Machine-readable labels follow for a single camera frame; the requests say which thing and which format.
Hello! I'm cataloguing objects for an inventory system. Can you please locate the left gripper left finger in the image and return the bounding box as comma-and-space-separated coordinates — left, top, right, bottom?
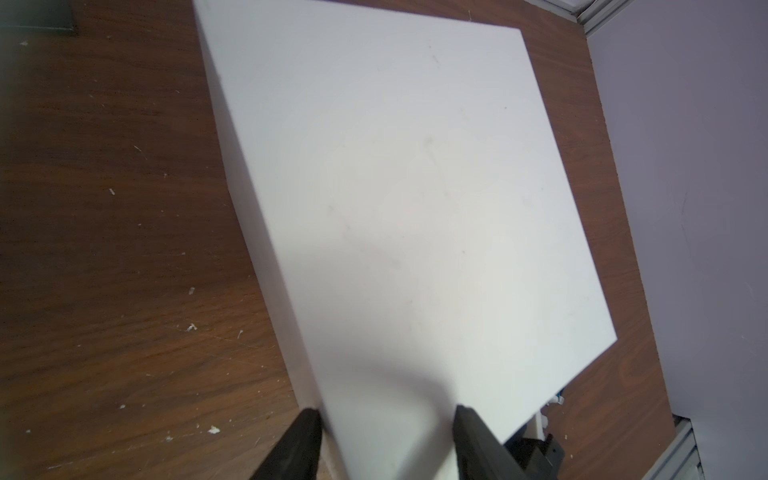
250, 408, 323, 480

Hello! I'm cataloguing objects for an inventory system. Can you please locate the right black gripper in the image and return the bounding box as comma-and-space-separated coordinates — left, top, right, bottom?
504, 434, 565, 480

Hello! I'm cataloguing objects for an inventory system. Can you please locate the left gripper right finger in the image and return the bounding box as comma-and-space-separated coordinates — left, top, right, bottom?
452, 405, 527, 480

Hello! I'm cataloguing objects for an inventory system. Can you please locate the white three-drawer cabinet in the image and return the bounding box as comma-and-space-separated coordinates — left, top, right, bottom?
194, 1, 616, 479

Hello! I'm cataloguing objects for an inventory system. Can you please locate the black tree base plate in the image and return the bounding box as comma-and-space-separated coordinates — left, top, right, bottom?
1, 0, 77, 35

